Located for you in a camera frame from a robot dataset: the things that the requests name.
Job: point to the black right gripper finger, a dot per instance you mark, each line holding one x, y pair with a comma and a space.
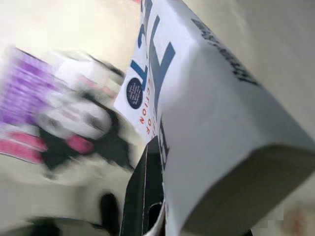
145, 186

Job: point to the white book with blue lettering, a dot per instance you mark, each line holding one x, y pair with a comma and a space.
221, 110

